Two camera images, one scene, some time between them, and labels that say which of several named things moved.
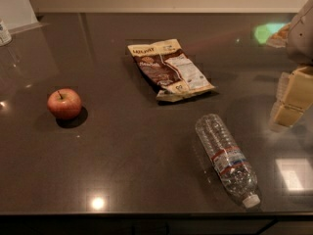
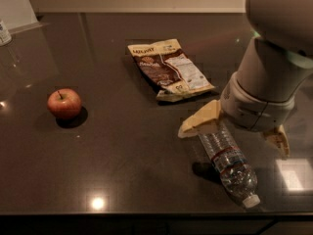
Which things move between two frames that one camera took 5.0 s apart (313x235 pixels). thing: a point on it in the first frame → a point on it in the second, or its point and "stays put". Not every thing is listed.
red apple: (64, 104) stays put
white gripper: (301, 38) → (253, 112)
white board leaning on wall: (16, 8) stays put
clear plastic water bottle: (234, 170) stays put
